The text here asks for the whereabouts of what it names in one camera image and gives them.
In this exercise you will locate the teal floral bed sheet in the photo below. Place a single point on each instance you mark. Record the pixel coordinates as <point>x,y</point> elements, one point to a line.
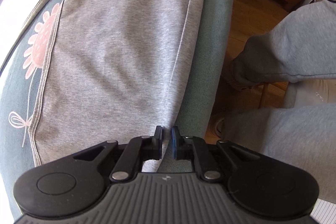
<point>25,33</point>

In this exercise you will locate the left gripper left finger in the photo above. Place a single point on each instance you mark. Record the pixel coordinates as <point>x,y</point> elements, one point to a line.
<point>136,152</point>

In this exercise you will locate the grey sweatpants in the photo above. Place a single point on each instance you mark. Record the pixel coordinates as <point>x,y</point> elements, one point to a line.
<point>113,69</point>

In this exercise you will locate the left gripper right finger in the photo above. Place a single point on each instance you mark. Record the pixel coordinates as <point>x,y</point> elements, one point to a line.
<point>195,150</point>

